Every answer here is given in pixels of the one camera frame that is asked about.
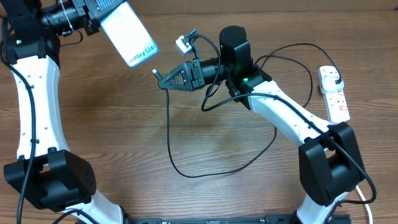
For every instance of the white charger plug adapter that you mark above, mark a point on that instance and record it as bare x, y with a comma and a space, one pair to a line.
331, 84

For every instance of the smartphone with light blue screen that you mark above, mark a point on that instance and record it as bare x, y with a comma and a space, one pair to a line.
128, 35

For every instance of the white power strip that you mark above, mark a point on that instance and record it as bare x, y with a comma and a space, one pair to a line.
335, 103

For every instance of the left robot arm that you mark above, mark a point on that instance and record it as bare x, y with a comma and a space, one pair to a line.
46, 173

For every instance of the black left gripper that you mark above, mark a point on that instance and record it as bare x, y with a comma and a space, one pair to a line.
91, 25

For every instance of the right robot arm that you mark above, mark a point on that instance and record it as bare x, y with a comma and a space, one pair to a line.
330, 162

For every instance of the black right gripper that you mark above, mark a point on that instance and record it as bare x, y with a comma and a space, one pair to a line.
194, 66

